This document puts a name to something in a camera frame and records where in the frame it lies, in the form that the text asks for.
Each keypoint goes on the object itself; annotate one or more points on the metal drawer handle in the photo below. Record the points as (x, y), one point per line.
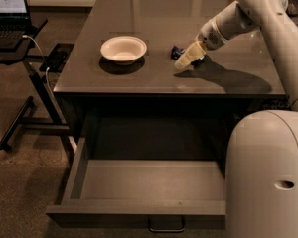
(166, 224)

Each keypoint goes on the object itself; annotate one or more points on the grey counter cabinet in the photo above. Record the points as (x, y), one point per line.
(237, 76)

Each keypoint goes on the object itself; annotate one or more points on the white bowl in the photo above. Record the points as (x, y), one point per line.
(123, 50)

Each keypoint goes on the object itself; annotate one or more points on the blue rxbar blueberry wrapper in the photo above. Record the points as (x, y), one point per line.
(176, 53)

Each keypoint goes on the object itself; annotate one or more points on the black laptop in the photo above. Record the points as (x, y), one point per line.
(15, 22)

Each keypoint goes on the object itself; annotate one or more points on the black phone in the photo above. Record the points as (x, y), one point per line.
(55, 59)

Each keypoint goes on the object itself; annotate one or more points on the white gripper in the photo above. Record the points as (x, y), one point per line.
(209, 34)

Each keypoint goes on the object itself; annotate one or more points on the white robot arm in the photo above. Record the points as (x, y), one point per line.
(261, 170)

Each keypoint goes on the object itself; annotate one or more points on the open grey top drawer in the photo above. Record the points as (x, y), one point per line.
(129, 168)

